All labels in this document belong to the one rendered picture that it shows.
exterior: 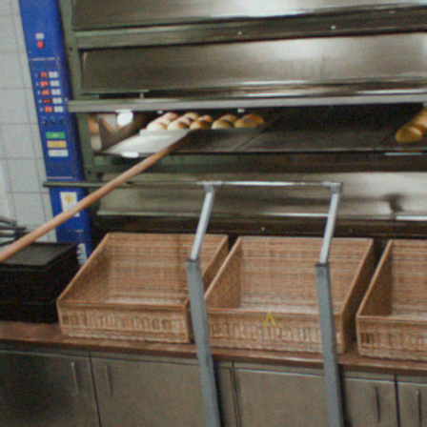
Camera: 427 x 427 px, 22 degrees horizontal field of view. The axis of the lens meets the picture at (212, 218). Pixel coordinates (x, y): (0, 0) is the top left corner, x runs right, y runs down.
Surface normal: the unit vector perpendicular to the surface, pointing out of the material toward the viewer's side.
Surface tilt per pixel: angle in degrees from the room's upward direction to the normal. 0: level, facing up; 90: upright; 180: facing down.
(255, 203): 70
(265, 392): 91
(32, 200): 90
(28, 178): 90
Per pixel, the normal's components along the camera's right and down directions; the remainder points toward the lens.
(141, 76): -0.41, -0.05
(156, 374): -0.40, 0.30
